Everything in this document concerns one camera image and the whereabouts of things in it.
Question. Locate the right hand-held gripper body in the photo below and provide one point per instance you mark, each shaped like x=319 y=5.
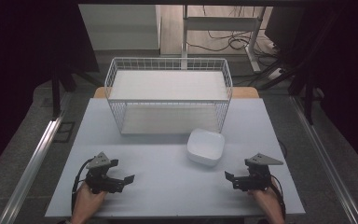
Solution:
x=259 y=169

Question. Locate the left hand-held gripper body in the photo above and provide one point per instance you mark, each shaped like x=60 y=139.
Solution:
x=99 y=161

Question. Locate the person's right hand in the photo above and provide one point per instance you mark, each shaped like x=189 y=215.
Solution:
x=267 y=199

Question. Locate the person's left hand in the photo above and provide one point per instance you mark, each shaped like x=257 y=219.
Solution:
x=87 y=200

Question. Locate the white square bowl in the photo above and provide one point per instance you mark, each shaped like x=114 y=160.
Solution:
x=205 y=147

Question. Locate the wooden table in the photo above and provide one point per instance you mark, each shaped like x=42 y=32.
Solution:
x=245 y=92

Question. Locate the black stand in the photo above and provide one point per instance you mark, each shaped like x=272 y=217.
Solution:
x=307 y=93
x=56 y=93

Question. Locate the white power strip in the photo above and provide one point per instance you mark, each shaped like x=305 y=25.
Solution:
x=276 y=73

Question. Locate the dark curtain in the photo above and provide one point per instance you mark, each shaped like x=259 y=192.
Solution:
x=18 y=62
x=345 y=62

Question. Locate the white cabinet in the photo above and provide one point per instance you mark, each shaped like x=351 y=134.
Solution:
x=121 y=28

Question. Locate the aluminium rail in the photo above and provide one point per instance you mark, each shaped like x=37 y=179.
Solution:
x=32 y=168
x=326 y=161

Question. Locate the white desk frame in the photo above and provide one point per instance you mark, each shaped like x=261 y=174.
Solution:
x=220 y=23

